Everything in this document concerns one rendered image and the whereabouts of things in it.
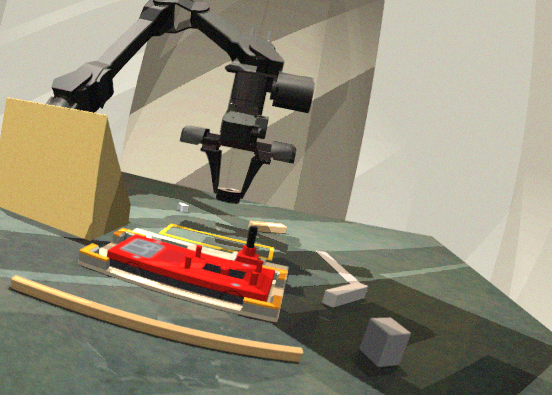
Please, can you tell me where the white flat bar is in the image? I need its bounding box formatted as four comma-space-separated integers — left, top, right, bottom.
316, 251, 360, 284

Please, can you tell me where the tan curved wooden strip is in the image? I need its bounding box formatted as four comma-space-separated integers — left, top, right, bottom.
11, 275, 303, 362

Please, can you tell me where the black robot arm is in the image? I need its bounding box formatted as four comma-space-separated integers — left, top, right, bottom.
45, 0, 315, 145

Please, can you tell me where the white rectangular block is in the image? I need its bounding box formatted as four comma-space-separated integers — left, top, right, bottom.
322, 282, 368, 308

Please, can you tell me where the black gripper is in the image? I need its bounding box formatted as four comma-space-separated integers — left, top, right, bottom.
180, 98, 296, 199

